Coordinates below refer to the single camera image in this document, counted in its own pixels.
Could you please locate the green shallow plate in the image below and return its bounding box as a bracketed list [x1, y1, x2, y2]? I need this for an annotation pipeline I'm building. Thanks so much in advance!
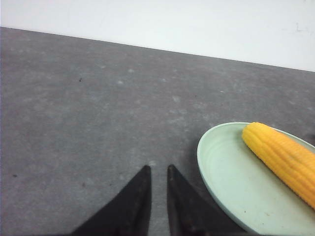
[197, 122, 315, 236]

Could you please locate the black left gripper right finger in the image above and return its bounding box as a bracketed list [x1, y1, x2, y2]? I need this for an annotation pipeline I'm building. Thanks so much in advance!
[167, 165, 246, 236]

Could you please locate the yellow corn cob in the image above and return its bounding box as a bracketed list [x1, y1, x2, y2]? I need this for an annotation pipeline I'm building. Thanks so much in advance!
[242, 122, 315, 208]

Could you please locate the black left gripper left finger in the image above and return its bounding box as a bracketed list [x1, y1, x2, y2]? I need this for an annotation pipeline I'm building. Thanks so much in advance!
[71, 165, 152, 236]

